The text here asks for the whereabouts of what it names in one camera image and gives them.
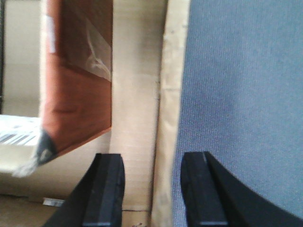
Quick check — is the orange brown printed box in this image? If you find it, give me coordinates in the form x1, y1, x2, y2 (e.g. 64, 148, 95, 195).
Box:
34, 0, 113, 165

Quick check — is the brown corrugated cardboard box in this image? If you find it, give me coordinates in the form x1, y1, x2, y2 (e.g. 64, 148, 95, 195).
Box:
0, 0, 189, 227

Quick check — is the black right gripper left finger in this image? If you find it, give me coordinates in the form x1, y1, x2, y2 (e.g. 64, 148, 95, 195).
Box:
44, 153, 125, 227

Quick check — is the white barcode label box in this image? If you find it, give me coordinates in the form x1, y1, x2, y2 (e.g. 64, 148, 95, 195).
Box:
0, 114, 41, 178

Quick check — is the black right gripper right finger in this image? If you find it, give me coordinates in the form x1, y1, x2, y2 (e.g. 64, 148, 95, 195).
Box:
181, 152, 303, 227

